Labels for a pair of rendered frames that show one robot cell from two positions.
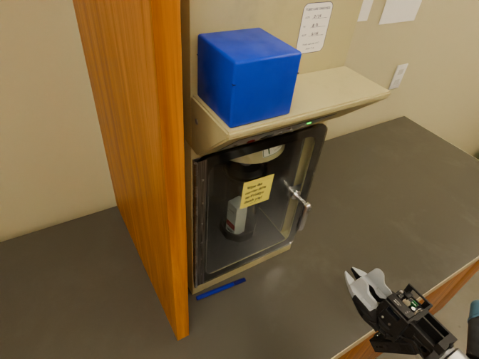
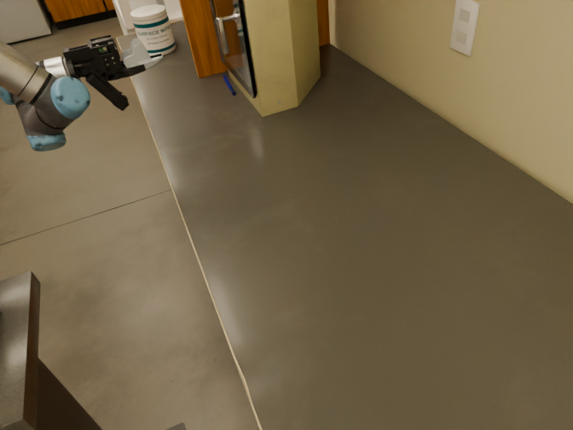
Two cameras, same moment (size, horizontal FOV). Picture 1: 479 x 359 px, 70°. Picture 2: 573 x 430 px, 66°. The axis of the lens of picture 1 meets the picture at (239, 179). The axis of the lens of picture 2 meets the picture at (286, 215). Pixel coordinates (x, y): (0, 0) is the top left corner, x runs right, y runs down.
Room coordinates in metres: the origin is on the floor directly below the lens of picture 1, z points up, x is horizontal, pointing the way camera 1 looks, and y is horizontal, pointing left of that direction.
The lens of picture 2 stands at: (1.01, -1.23, 1.54)
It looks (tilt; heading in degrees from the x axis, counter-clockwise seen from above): 41 degrees down; 108
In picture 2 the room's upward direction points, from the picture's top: 8 degrees counter-clockwise
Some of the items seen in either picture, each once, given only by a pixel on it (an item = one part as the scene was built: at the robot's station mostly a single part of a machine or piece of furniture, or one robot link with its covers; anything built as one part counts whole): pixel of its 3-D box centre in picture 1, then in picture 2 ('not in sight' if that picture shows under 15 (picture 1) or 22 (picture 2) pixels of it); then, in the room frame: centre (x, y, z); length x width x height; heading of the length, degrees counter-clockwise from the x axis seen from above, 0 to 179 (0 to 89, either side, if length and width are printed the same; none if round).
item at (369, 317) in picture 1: (373, 311); not in sight; (0.35, -0.29, 1.15); 0.09 x 0.05 x 0.02; 39
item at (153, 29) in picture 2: not in sight; (153, 30); (0.09, 0.33, 1.02); 0.13 x 0.13 x 0.15
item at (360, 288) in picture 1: (360, 286); (140, 50); (0.39, -0.26, 1.17); 0.09 x 0.03 x 0.06; 39
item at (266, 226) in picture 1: (256, 211); (226, 9); (0.54, -0.05, 1.19); 0.30 x 0.01 x 0.40; 125
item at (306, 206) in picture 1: (299, 211); (228, 32); (0.58, -0.15, 1.17); 0.05 x 0.03 x 0.10; 35
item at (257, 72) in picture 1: (245, 75); not in sight; (0.44, 0.01, 1.56); 0.10 x 0.10 x 0.09; 35
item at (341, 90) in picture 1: (291, 120); not in sight; (0.50, -0.08, 1.46); 0.32 x 0.12 x 0.10; 125
